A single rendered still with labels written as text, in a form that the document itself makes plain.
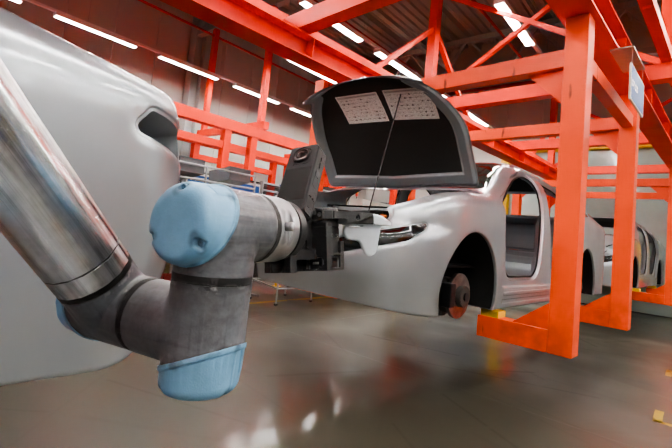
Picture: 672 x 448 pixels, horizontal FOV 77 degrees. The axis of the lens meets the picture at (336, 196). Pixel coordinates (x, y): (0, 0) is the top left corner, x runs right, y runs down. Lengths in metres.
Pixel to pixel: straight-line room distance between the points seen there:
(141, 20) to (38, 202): 11.79
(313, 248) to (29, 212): 0.30
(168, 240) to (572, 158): 3.25
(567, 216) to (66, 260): 3.23
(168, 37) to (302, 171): 11.90
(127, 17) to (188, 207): 11.70
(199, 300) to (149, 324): 0.06
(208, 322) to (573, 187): 3.18
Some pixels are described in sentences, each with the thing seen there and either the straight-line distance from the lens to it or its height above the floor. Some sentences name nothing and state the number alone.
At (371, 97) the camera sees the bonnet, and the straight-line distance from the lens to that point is 3.56.
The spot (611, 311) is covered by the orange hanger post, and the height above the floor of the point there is 0.68.
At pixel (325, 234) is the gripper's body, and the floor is 1.22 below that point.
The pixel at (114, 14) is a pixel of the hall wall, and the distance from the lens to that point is 11.93.
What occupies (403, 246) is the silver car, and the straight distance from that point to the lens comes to 2.69.
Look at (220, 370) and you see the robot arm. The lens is 0.42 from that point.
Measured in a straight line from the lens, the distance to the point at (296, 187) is 0.54.
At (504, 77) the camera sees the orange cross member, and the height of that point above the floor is 2.61.
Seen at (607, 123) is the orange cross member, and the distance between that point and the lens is 5.55.
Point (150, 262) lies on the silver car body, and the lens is 1.51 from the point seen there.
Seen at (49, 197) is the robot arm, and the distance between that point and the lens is 0.43.
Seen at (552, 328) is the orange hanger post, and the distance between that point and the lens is 3.47.
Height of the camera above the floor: 1.22
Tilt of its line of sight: 5 degrees up
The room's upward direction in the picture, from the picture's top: 6 degrees clockwise
